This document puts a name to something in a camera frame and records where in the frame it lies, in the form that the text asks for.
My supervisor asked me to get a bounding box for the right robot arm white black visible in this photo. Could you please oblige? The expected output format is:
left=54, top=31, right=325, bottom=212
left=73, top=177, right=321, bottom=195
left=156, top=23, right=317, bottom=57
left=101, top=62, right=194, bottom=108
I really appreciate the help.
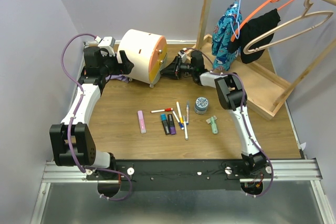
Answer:
left=160, top=48, right=274, bottom=178

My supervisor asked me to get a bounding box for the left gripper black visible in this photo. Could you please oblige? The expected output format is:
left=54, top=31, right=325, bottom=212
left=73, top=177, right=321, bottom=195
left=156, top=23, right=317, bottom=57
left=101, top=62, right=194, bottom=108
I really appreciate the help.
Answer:
left=100, top=50, right=134, bottom=76

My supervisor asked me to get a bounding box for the round cream drawer organizer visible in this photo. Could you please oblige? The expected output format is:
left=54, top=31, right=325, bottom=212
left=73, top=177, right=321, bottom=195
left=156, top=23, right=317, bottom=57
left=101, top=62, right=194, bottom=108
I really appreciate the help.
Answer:
left=118, top=29, right=167, bottom=88

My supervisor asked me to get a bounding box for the purple cloth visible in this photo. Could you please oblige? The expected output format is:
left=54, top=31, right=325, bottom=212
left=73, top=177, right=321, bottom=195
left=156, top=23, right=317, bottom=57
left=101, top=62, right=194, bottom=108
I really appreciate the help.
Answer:
left=106, top=75, right=129, bottom=83

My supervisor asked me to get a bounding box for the blue capped black highlighter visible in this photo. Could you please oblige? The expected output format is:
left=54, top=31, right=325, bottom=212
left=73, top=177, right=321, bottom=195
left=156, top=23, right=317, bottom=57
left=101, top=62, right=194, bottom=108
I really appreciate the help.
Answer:
left=160, top=113, right=170, bottom=135

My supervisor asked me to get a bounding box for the aluminium frame rail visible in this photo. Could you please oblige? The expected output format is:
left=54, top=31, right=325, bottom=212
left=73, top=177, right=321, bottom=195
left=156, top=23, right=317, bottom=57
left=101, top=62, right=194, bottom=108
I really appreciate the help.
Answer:
left=31, top=159, right=334, bottom=223

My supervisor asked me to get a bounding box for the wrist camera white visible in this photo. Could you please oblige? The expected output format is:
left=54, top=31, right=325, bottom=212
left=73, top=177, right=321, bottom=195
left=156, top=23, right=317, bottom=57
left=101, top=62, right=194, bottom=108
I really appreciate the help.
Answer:
left=94, top=36, right=116, bottom=56
left=178, top=49, right=187, bottom=63

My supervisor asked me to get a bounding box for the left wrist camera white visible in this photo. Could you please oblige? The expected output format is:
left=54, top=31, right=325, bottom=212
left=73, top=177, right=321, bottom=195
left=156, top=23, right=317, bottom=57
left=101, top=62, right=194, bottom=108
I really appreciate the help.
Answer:
left=94, top=36, right=116, bottom=56

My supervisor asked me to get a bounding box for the blue wire hanger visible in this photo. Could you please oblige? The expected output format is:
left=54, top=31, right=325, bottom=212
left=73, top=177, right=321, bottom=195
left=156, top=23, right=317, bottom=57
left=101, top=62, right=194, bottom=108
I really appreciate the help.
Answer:
left=230, top=0, right=242, bottom=39

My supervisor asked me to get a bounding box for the black garment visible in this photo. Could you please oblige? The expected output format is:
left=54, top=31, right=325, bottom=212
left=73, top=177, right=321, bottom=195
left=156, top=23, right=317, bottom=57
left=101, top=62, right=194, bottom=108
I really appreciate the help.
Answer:
left=228, top=8, right=280, bottom=64

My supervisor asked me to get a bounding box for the purple capped black highlighter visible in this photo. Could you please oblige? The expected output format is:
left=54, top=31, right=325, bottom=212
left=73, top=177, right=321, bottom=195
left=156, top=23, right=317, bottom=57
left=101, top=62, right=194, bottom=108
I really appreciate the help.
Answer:
left=167, top=114, right=176, bottom=135

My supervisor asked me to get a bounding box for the beige wooden hanger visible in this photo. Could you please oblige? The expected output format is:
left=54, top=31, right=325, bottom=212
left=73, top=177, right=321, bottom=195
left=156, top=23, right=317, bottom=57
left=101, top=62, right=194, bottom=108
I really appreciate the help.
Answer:
left=243, top=0, right=334, bottom=55

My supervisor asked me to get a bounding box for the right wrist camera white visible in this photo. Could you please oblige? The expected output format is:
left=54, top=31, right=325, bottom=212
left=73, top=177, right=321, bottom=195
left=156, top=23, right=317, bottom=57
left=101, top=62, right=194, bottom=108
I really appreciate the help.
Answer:
left=178, top=49, right=187, bottom=63

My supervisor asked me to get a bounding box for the wooden clothes rack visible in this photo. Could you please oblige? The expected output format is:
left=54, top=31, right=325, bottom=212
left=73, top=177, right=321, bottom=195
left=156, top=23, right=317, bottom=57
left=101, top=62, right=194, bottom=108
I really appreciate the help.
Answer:
left=193, top=0, right=335, bottom=120

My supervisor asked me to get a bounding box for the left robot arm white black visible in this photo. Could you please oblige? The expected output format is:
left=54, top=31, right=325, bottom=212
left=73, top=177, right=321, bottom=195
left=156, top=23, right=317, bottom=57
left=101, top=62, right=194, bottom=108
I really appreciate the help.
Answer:
left=49, top=46, right=134, bottom=179

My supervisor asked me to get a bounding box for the pink highlighter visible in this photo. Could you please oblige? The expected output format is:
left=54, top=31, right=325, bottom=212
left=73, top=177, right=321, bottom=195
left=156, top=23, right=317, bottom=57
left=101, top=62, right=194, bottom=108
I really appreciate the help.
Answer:
left=137, top=110, right=146, bottom=134

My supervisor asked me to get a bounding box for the red capped white marker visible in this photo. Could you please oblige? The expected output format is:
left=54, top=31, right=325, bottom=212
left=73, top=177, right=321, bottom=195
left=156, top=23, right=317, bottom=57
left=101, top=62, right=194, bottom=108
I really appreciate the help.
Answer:
left=151, top=108, right=173, bottom=113

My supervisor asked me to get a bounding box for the blue capped white marker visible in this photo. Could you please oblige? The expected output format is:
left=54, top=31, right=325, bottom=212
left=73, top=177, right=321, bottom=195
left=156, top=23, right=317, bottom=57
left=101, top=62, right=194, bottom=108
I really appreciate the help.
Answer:
left=172, top=110, right=184, bottom=130

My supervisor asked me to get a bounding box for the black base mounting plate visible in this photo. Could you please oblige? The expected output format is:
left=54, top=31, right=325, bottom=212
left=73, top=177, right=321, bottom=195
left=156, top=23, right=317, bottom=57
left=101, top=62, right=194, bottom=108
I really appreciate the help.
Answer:
left=86, top=159, right=272, bottom=198

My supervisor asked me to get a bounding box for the blue patterned garment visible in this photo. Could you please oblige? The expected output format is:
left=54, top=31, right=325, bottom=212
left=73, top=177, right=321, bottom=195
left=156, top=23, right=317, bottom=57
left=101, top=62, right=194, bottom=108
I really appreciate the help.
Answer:
left=212, top=1, right=242, bottom=71

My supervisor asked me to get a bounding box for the white grey eraser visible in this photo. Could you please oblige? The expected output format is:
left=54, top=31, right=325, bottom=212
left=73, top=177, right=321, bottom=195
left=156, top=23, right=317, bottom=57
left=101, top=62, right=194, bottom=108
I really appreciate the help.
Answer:
left=206, top=115, right=217, bottom=124

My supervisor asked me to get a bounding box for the round blue patterned tin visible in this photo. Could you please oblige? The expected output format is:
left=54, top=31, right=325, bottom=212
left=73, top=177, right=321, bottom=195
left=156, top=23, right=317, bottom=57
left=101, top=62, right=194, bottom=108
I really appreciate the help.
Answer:
left=194, top=97, right=209, bottom=115

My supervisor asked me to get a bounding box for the blue patterned pen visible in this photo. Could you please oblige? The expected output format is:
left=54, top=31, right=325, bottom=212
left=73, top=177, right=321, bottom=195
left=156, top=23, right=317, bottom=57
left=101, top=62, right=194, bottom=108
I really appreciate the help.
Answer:
left=186, top=100, right=190, bottom=125

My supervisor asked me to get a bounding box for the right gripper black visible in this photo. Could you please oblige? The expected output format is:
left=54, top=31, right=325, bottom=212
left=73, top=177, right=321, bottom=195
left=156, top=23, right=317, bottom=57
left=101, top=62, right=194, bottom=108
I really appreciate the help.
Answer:
left=160, top=57, right=195, bottom=80

